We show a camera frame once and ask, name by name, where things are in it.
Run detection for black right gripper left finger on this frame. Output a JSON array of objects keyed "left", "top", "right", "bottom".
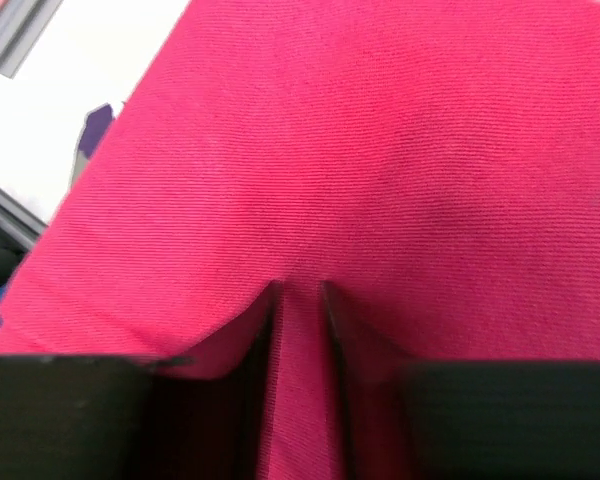
[{"left": 0, "top": 282, "right": 279, "bottom": 479}]

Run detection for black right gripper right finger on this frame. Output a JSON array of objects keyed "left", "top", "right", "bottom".
[{"left": 323, "top": 282, "right": 600, "bottom": 479}]

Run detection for magenta trousers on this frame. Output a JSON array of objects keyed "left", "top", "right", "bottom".
[{"left": 0, "top": 1, "right": 600, "bottom": 479}]

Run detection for purple camouflage trousers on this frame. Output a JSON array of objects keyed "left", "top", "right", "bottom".
[{"left": 70, "top": 103, "right": 115, "bottom": 186}]

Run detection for front aluminium rail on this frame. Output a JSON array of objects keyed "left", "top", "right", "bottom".
[{"left": 0, "top": 172, "right": 49, "bottom": 301}]

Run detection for left aluminium frame post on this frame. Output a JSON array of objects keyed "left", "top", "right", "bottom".
[{"left": 0, "top": 0, "right": 63, "bottom": 78}]

